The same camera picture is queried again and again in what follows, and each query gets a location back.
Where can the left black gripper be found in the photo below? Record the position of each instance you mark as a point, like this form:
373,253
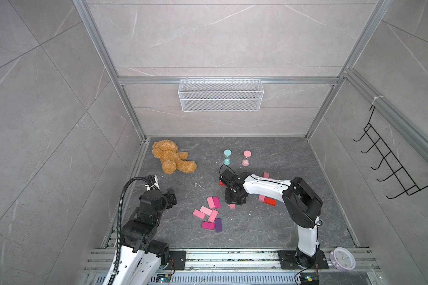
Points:
169,198

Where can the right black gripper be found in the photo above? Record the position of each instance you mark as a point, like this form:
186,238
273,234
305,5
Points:
227,199

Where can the purple block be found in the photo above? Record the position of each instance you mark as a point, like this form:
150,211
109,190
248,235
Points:
218,225

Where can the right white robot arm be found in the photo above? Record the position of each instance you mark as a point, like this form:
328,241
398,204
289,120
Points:
302,203

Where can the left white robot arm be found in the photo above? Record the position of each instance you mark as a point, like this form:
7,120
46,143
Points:
138,255

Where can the magenta block upper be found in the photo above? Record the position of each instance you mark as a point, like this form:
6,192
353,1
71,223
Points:
217,202

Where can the magenta block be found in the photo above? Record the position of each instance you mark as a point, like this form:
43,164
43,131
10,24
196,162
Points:
208,225
217,202

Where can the teal sand timer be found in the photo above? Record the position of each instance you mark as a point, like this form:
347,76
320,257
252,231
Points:
227,156

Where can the light pink block tilted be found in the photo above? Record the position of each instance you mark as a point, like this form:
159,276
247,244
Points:
206,210

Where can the pink sand timer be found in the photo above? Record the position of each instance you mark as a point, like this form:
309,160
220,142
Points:
246,159

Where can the magenta block lower left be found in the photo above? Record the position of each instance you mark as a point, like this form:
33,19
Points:
208,225

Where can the brown teddy bear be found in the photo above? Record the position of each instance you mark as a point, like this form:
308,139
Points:
171,159

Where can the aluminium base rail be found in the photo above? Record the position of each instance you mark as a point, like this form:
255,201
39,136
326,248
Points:
263,266

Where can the white wire mesh basket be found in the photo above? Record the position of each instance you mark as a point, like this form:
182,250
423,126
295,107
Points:
203,95

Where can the black wire hook rack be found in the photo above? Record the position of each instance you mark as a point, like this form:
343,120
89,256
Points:
390,159

